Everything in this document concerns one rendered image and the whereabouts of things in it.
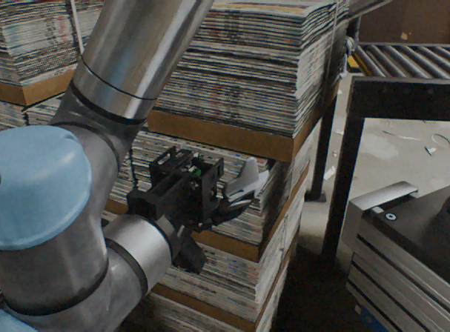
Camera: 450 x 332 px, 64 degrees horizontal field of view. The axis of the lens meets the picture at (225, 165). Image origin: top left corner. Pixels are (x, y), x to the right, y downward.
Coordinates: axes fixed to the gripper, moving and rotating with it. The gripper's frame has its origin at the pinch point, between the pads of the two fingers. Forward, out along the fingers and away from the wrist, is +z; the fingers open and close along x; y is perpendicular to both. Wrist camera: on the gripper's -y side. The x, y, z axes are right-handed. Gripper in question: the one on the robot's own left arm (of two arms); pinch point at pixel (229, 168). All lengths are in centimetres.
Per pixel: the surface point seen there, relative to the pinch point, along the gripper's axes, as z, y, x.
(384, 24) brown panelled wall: 399, -40, 13
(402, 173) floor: 167, -85, -32
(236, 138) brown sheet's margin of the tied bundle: 8.3, 0.7, 2.9
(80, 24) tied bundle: 27, 12, 54
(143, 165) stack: 6.9, -9.3, 22.7
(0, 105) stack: 6, -3, 63
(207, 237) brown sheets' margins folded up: 6.6, -22.2, 8.0
